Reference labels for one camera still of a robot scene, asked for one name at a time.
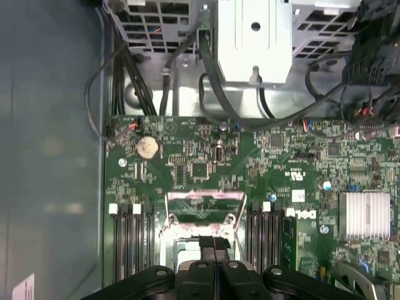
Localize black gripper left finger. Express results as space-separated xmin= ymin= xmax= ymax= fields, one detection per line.
xmin=81 ymin=236 xmax=217 ymax=300

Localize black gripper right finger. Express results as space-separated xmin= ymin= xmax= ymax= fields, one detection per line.
xmin=215 ymin=236 xmax=369 ymax=300

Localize silver topped CPU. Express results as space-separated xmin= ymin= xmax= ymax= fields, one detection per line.
xmin=173 ymin=239 xmax=243 ymax=263

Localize metal socket cover frame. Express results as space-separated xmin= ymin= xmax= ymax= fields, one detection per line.
xmin=164 ymin=190 xmax=248 ymax=240

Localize CPU socket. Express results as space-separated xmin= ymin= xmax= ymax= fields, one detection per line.
xmin=159 ymin=231 xmax=249 ymax=266

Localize thin metal locking lever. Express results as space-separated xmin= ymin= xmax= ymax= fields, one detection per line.
xmin=232 ymin=230 xmax=249 ymax=263

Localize RAM slot black clips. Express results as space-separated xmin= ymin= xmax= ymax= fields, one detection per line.
xmin=272 ymin=201 xmax=282 ymax=269
xmin=121 ymin=204 xmax=131 ymax=282
xmin=249 ymin=201 xmax=261 ymax=269
xmin=144 ymin=202 xmax=156 ymax=273

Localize RAM slot white clips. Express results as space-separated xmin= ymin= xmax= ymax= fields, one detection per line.
xmin=108 ymin=202 xmax=122 ymax=284
xmin=261 ymin=201 xmax=272 ymax=269
xmin=131 ymin=203 xmax=143 ymax=279

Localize green RAM stick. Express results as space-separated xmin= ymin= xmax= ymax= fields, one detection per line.
xmin=282 ymin=206 xmax=298 ymax=273

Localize green motherboard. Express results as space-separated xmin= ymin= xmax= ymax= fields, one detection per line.
xmin=104 ymin=114 xmax=400 ymax=300

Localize round coin battery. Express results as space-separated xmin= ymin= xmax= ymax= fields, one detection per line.
xmin=136 ymin=136 xmax=161 ymax=161

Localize silver finned heatsink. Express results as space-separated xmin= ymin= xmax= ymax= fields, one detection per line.
xmin=339 ymin=192 xmax=391 ymax=241

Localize grey open PC case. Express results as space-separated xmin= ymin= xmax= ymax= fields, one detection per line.
xmin=0 ymin=0 xmax=400 ymax=300

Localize perforated metal drive cage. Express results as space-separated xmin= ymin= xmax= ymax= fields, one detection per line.
xmin=104 ymin=0 xmax=359 ymax=63

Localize black power connector cluster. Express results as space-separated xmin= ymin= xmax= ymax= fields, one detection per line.
xmin=340 ymin=0 xmax=400 ymax=121

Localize short black wire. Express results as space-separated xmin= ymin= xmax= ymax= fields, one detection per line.
xmin=256 ymin=86 xmax=278 ymax=120

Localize black wire grey plug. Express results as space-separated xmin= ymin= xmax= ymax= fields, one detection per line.
xmin=158 ymin=29 xmax=201 ymax=116

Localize black wire bundle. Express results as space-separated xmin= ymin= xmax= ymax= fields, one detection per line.
xmin=111 ymin=40 xmax=159 ymax=117

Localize thin black wire loop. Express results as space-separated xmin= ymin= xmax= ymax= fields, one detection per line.
xmin=84 ymin=46 xmax=126 ymax=143

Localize thick black flat cable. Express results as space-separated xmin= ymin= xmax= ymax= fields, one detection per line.
xmin=197 ymin=24 xmax=238 ymax=121

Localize silver metal drive bracket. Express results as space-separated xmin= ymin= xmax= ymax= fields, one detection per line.
xmin=216 ymin=0 xmax=294 ymax=85

